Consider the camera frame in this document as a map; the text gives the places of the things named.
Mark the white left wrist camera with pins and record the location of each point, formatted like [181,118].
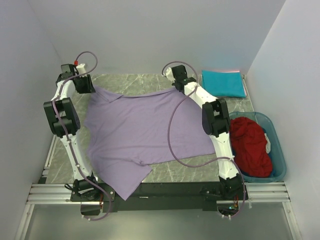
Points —
[80,68]

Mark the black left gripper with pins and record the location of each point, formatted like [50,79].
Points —
[89,88]

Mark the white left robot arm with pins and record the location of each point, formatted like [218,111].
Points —
[65,123]

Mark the red t-shirt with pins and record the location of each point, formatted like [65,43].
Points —
[249,143]

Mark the purple t-shirt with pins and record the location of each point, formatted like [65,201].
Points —
[129,133]

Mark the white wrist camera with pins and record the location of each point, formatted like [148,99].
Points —
[168,74]
[80,68]

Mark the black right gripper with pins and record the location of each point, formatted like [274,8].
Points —
[174,83]

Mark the folded teal t-shirt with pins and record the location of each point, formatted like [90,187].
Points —
[215,83]

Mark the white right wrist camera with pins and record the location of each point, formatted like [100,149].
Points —
[168,74]

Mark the white cloth in basket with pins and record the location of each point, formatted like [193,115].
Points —
[268,144]

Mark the aluminium frame rail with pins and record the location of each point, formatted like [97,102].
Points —
[57,194]

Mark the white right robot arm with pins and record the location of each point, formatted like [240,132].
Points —
[215,122]

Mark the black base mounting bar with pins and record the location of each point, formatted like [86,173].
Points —
[101,198]

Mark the blue plastic laundry basket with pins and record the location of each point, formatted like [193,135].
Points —
[276,155]

